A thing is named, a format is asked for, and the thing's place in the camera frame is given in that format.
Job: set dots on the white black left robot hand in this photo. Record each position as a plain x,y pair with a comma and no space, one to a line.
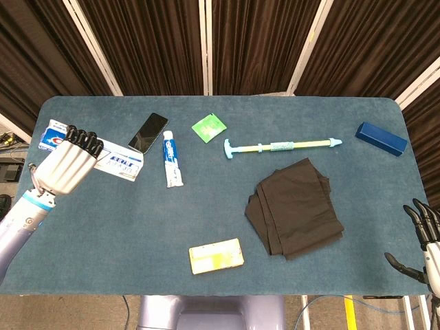
63,168

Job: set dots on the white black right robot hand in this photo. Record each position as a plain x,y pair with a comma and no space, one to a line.
432,254

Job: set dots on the blue white toothpaste box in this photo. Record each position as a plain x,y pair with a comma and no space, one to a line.
117,161

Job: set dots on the blue white toothpaste tube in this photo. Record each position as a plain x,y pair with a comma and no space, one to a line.
170,151

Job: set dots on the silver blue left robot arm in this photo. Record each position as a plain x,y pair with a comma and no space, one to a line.
20,223

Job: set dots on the dark blue rectangular box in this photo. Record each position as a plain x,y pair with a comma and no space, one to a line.
379,137

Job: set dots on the flat yellow cardboard box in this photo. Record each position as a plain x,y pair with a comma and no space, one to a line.
214,256

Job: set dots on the black floor device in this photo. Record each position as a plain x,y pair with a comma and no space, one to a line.
10,170

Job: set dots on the white table leg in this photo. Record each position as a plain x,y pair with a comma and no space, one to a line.
305,313
407,313

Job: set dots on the black smartphone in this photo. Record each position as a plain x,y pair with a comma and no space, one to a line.
148,132

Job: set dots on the blue felt table cover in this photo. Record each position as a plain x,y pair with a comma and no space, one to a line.
137,233

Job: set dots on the yellow floor strip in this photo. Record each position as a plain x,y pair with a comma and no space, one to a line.
350,313

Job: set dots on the brown pleated curtain panel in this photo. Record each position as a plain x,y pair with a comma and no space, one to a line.
258,44
378,41
31,51
148,44

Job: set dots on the folded black cloth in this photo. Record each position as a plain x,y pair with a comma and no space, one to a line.
292,206

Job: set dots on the green sachet packet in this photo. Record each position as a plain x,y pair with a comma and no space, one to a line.
208,128

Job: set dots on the yellow blue toy water pump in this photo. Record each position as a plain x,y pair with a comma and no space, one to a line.
247,148

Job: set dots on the lavender robot torso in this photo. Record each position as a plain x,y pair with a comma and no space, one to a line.
209,313

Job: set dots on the white screen frame post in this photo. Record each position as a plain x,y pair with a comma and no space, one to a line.
93,48
205,48
417,86
15,128
307,48

